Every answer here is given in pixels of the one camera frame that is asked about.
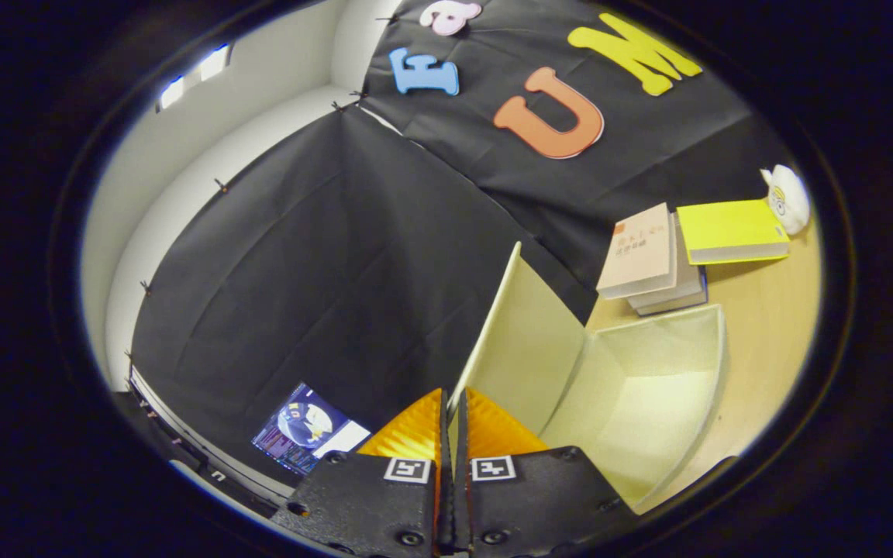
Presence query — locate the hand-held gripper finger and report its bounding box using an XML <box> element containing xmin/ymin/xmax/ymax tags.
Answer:
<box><xmin>271</xmin><ymin>387</ymin><xmax>453</xmax><ymax>558</ymax></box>
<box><xmin>453</xmin><ymin>386</ymin><xmax>637</xmax><ymax>558</ymax></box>

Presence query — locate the pale green storage box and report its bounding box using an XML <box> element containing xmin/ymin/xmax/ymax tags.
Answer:
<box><xmin>446</xmin><ymin>242</ymin><xmax>726</xmax><ymax>514</ymax></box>

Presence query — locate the computer screen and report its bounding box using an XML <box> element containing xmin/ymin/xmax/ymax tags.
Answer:
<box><xmin>252</xmin><ymin>382</ymin><xmax>371</xmax><ymax>475</ymax></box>

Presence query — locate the thick blue cover book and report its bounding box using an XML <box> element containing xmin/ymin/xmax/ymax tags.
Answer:
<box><xmin>629</xmin><ymin>213</ymin><xmax>709</xmax><ymax>316</ymax></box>

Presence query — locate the yellow book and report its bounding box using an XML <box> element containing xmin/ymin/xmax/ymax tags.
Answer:
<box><xmin>677</xmin><ymin>199</ymin><xmax>791</xmax><ymax>266</ymax></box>

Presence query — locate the white plush toy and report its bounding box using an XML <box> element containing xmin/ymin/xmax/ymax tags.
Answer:
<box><xmin>760</xmin><ymin>164</ymin><xmax>812</xmax><ymax>236</ymax></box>

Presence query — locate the long ceiling light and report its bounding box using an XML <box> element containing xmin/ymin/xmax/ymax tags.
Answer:
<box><xmin>156</xmin><ymin>43</ymin><xmax>232</xmax><ymax>114</ymax></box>

